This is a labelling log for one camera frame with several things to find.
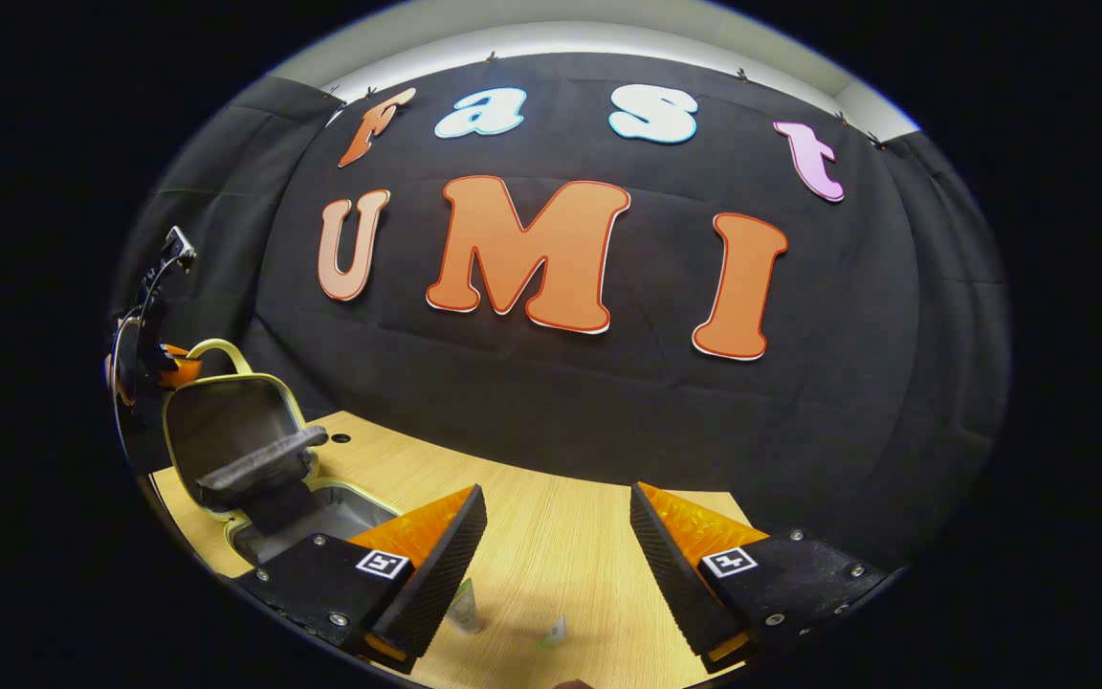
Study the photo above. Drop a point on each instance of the green skin care tube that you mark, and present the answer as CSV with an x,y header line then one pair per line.
x,y
554,633

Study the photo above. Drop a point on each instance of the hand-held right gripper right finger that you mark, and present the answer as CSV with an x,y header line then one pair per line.
x,y
671,565

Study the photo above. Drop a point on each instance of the white skin care tube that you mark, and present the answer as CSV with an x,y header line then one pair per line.
x,y
465,606

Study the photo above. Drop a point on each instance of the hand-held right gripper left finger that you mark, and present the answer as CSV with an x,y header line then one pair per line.
x,y
436,565

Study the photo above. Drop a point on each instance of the pale yellow suitcase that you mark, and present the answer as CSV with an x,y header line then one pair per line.
x,y
226,421

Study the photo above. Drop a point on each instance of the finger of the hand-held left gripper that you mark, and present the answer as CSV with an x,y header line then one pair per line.
x,y
180,368

